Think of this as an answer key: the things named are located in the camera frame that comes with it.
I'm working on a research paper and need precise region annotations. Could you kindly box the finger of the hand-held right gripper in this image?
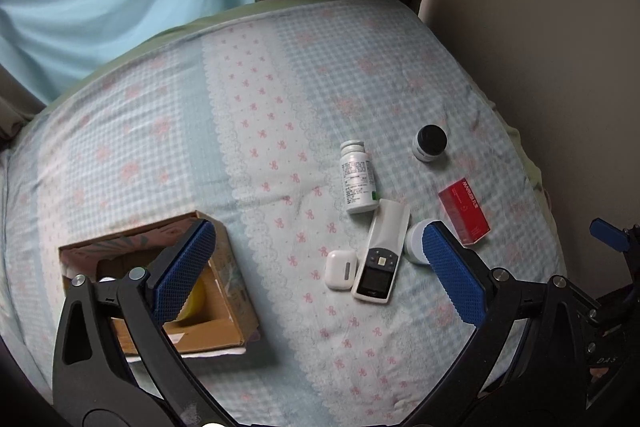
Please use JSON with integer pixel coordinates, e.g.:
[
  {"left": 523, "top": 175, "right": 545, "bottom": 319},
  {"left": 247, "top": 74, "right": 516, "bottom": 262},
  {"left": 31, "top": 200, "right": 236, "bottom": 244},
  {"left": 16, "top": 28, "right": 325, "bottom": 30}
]
[{"left": 589, "top": 218, "right": 640, "bottom": 260}]

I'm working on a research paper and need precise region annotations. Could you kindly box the white remote control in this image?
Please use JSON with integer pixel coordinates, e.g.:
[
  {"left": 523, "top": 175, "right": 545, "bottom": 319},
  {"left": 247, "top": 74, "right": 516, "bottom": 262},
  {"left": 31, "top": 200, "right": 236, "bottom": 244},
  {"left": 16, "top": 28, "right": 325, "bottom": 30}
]
[{"left": 351, "top": 199, "right": 411, "bottom": 305}]

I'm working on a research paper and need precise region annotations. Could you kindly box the yellow round container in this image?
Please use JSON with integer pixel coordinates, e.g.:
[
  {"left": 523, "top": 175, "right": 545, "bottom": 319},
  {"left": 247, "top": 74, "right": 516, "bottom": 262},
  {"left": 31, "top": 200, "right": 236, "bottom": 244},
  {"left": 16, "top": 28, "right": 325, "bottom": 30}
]
[{"left": 176, "top": 271, "right": 207, "bottom": 324}]

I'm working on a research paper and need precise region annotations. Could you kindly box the small black-lid jar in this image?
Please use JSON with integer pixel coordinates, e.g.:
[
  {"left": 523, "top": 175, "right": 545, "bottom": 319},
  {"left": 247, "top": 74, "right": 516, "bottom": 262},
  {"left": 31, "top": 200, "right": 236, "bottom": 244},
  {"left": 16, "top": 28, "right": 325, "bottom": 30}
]
[{"left": 413, "top": 125, "right": 448, "bottom": 163}]

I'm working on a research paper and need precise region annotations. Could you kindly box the white earbuds case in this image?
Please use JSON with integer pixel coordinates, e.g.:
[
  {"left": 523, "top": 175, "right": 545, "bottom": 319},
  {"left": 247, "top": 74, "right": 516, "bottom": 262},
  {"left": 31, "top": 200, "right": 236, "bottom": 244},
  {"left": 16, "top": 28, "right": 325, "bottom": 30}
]
[{"left": 324, "top": 250, "right": 357, "bottom": 291}]

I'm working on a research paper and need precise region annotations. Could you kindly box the checked floral bed sheet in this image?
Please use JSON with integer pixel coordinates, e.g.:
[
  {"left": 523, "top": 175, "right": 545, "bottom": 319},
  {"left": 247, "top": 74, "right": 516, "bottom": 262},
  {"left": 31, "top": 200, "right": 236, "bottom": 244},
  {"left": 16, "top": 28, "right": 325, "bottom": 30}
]
[{"left": 0, "top": 0, "right": 568, "bottom": 427}]

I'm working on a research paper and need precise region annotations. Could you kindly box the cardboard box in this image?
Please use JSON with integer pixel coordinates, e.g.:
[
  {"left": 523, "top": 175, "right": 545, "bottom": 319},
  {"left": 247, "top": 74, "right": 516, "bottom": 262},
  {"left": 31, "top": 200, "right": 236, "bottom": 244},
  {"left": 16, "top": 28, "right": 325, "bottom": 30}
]
[{"left": 58, "top": 210, "right": 261, "bottom": 356}]

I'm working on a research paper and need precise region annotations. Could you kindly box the white pill bottle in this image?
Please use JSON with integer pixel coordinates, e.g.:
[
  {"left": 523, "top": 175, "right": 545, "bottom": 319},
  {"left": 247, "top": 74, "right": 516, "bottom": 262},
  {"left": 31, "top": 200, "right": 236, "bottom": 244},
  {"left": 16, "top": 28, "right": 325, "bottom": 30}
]
[{"left": 340, "top": 140, "right": 381, "bottom": 215}]

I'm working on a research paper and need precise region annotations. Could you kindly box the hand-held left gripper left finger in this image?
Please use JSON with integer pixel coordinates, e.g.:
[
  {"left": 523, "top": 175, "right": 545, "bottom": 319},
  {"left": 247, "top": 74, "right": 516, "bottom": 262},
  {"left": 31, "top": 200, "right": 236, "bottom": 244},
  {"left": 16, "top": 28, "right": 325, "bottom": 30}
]
[{"left": 51, "top": 220, "right": 236, "bottom": 427}]

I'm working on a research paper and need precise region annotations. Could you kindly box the red carton box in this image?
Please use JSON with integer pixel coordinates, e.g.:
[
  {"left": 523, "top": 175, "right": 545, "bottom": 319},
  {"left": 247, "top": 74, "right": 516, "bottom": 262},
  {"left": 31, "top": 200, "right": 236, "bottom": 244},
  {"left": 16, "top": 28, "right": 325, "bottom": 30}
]
[{"left": 438, "top": 179, "right": 491, "bottom": 245}]

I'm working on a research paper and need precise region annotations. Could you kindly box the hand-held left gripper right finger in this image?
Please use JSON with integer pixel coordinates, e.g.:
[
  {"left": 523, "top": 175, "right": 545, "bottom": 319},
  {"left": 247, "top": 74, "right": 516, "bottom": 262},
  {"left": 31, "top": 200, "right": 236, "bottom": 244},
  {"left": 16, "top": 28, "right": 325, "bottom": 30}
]
[{"left": 404, "top": 220, "right": 600, "bottom": 427}]

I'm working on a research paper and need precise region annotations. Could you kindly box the white cream jar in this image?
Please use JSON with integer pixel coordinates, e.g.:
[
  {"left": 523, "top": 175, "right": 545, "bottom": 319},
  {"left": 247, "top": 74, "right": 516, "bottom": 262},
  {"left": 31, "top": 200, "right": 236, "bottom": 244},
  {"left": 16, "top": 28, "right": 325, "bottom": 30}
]
[{"left": 404, "top": 219, "right": 440, "bottom": 265}]

